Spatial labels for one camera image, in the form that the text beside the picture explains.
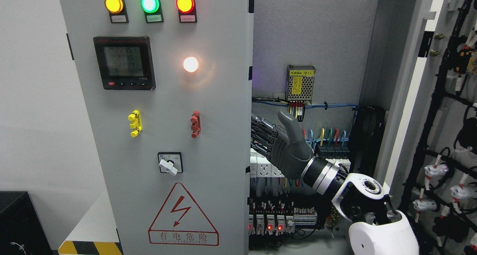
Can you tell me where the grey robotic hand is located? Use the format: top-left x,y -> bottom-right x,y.
250,110 -> 313,180

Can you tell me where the grey cabinet door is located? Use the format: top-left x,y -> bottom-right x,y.
60,0 -> 253,255
361,0 -> 476,255

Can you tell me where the red indicator lamp left door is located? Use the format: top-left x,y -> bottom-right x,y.
176,0 -> 197,23

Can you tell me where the green indicator lamp left door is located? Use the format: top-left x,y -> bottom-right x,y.
141,0 -> 164,23

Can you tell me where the yellow indicator lamp left door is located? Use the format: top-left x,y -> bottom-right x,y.
104,0 -> 129,23

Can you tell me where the white socket breaker row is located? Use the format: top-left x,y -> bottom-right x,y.
249,148 -> 285,177

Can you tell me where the black surge protector block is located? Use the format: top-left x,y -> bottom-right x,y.
315,145 -> 351,171

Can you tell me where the metal mesh power supply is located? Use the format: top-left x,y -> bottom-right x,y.
286,64 -> 316,104

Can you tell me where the relay terminal row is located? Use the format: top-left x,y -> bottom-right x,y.
247,197 -> 318,235

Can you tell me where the white lit indicator lamp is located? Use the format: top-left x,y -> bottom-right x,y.
183,56 -> 199,73

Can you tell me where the red electric hazard warning sticker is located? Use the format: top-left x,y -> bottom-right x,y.
148,182 -> 219,246

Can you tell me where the black digital power meter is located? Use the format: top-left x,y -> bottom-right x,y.
93,36 -> 156,90

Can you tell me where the white platform with hazard stripes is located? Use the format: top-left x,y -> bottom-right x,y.
58,189 -> 123,255

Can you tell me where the black box lower left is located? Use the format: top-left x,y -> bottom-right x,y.
0,192 -> 53,255

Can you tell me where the black spiral cable loom right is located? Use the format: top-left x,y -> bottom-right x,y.
348,106 -> 386,177

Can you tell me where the red terminal post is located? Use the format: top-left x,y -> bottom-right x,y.
190,111 -> 201,138

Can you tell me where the white rotary selector switch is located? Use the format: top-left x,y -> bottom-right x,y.
157,152 -> 183,176

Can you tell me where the yellow terminal post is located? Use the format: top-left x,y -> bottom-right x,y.
127,110 -> 143,138

